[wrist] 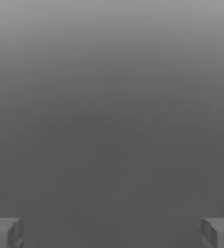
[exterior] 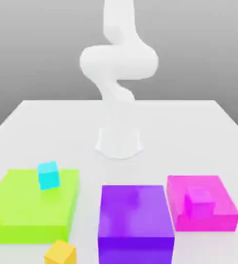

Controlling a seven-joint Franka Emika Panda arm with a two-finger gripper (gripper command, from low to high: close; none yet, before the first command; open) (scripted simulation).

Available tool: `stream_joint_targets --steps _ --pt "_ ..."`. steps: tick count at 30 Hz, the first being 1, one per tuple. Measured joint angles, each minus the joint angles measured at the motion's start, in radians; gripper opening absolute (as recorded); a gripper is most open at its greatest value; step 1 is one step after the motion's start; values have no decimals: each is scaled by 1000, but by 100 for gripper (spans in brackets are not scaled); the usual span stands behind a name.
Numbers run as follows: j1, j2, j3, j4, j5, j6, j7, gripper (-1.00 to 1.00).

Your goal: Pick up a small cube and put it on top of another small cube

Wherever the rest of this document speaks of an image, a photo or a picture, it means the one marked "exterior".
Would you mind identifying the small cyan cube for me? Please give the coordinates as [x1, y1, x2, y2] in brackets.
[37, 160, 61, 191]

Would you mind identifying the small magenta cube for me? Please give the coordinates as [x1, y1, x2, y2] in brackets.
[184, 187, 216, 220]

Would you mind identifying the small orange cube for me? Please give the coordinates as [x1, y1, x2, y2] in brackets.
[44, 239, 77, 264]

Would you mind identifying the large purple box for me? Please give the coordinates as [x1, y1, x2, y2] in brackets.
[97, 185, 176, 264]

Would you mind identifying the large green box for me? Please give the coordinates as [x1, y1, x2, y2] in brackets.
[0, 168, 80, 244]

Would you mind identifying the large magenta box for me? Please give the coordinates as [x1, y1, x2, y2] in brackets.
[165, 175, 238, 232]

